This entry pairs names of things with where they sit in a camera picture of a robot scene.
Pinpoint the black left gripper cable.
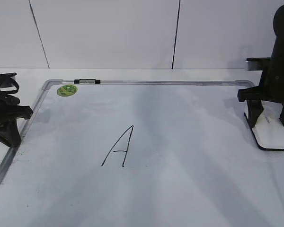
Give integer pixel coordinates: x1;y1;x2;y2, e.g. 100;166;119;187
0;76;20;95

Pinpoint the white board with aluminium frame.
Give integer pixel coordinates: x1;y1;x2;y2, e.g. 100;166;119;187
0;80;284;227

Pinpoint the black grey board hanger clip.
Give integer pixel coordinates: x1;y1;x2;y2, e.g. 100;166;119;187
73;79;101;84

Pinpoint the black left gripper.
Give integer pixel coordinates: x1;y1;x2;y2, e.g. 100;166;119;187
0;72;33;147

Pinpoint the white rectangular board eraser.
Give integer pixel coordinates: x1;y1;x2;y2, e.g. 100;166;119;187
250;102;284;151

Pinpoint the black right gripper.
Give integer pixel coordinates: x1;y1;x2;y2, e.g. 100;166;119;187
238;4;284;129

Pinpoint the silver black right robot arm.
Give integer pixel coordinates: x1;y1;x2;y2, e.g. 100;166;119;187
237;4;284;128

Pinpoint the green round magnet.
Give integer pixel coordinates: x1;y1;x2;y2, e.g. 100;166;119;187
57;85;78;97

